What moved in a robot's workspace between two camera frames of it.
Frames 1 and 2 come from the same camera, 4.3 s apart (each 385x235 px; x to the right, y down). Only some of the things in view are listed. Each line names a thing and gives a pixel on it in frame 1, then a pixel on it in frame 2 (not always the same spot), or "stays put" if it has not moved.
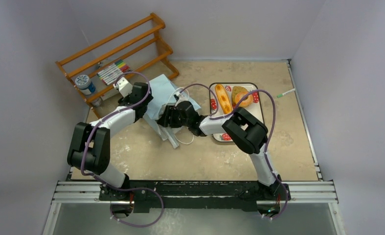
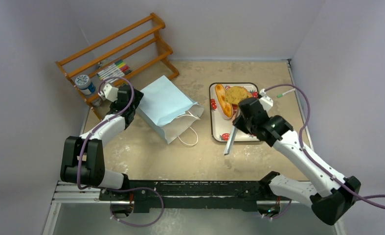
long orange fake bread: (224, 102) stays put
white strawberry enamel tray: (254, 108) stays put
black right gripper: (166, 117) → (246, 118)
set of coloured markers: (109, 75) stays put
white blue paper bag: (164, 93) stays put
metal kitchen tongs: (171, 137) → (231, 139)
